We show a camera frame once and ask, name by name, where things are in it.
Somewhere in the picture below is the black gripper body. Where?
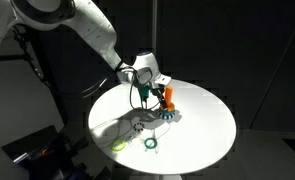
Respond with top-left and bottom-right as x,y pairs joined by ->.
151,85 -> 165,98

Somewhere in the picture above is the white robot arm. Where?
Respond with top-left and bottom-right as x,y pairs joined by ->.
0,0 -> 170,110

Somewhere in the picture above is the orange peg stand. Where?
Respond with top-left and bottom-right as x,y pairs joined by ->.
165,86 -> 173,109

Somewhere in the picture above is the white round table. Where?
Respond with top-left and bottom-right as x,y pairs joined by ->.
88,80 -> 236,180

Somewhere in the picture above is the black perforated breadboard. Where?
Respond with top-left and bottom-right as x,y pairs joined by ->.
2,126 -> 88,180

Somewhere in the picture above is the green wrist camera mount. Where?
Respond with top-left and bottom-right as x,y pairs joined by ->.
138,85 -> 151,102

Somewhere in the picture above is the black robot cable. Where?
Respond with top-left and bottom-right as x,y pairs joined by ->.
50,64 -> 161,111

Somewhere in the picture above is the small black dotted ring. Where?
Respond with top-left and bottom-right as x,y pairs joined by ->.
132,122 -> 146,133

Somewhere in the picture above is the dark green ring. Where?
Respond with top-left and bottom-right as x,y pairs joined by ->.
143,137 -> 159,150

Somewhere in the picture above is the yellow-green ring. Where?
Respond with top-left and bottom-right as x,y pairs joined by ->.
111,139 -> 127,153

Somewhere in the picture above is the orange clamp handle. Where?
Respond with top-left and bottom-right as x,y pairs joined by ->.
42,149 -> 54,156

